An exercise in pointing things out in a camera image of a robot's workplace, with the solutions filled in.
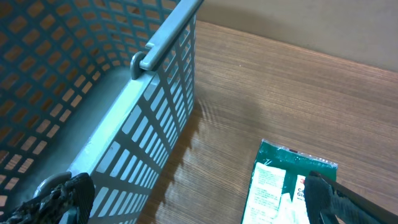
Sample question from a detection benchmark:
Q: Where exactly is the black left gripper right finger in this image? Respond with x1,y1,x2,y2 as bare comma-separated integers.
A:
303,171,397,224

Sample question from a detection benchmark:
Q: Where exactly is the grey plastic mesh basket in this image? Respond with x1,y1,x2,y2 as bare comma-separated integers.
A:
1,0,201,223

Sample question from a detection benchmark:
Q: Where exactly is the green white plastic packet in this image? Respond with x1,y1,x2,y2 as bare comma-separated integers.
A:
241,139,338,224

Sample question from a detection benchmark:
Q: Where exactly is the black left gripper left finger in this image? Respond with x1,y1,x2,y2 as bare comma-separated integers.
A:
1,172,95,224

